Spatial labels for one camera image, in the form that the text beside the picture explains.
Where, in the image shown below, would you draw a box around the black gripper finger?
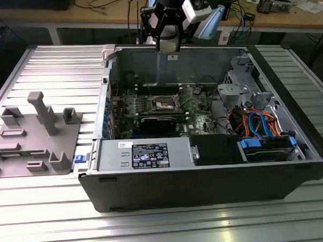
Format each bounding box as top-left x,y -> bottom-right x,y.
176,16 -> 192,52
139,5 -> 162,53

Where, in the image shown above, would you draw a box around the black RAM slot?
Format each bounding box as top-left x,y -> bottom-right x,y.
136,86 -> 182,92
136,90 -> 182,97
135,83 -> 183,90
137,112 -> 189,119
135,88 -> 183,95
137,110 -> 189,116

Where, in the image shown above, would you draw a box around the CPU socket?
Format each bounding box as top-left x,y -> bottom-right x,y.
151,93 -> 178,113

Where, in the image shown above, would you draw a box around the black drive bay cover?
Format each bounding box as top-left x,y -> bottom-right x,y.
190,133 -> 244,168

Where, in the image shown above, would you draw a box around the white label sheet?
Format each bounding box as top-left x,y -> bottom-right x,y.
216,26 -> 230,46

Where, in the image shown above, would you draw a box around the white plastic case latch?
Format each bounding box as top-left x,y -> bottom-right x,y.
101,44 -> 117,62

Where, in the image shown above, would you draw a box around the black upright box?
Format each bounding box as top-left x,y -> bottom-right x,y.
220,0 -> 237,21

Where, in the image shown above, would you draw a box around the grey metal drive cage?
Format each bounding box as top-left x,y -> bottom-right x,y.
215,54 -> 279,114

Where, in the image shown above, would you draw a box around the wooden desk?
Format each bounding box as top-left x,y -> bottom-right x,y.
0,0 -> 323,48

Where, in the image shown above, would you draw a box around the green motherboard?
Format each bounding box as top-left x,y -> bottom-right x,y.
110,80 -> 221,141

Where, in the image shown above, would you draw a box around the black graphics card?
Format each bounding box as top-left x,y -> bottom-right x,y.
138,115 -> 178,135

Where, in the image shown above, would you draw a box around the copper coil device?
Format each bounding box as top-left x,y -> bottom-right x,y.
256,0 -> 275,15

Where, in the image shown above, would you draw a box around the small electronics box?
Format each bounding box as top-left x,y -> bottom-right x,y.
273,0 -> 292,14

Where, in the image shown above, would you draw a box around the black monitor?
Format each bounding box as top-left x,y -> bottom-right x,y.
0,0 -> 72,14

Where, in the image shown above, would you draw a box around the hard disk in blue carrier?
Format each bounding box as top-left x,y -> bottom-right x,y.
237,135 -> 298,164

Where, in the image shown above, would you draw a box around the grey power supply unit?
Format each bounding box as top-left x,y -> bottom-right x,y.
93,135 -> 194,173

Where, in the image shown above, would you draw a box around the white papers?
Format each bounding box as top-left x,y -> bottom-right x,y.
295,1 -> 323,14

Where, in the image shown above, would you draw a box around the black PC case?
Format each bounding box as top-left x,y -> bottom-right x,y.
71,35 -> 323,215

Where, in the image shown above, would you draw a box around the blue plastic clip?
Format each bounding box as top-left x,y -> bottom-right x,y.
73,153 -> 88,165

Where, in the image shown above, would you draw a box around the grey parts rack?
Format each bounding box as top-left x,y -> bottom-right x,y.
0,88 -> 87,179

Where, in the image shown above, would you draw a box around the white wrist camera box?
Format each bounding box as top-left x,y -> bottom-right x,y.
181,0 -> 213,24

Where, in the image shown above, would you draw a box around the red wire bundle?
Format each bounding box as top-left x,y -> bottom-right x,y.
225,106 -> 249,137

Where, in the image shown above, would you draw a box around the blue flat data wire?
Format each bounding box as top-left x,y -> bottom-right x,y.
247,107 -> 272,141

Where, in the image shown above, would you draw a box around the orange wire bundle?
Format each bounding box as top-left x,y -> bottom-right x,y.
265,110 -> 288,139

